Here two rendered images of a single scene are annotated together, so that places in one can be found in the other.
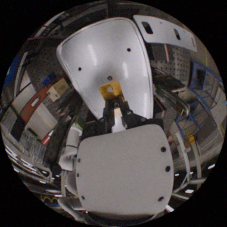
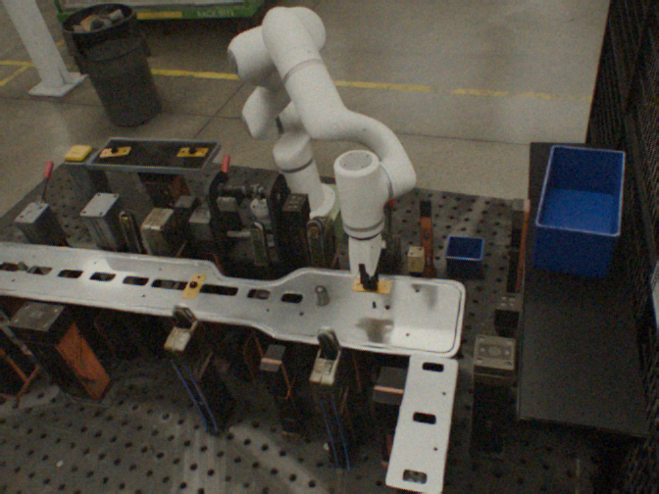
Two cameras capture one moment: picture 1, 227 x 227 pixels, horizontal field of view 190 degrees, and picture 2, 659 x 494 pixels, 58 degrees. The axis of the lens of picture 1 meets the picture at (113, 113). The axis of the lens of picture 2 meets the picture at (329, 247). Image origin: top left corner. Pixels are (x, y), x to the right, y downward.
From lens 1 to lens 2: 1.22 m
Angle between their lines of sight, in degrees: 35
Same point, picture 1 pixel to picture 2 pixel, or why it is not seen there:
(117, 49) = (413, 325)
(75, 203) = not seen: hidden behind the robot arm
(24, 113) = (427, 221)
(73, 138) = (306, 188)
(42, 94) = (426, 242)
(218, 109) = not seen: outside the picture
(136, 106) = (331, 318)
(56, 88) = (416, 258)
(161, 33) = (422, 381)
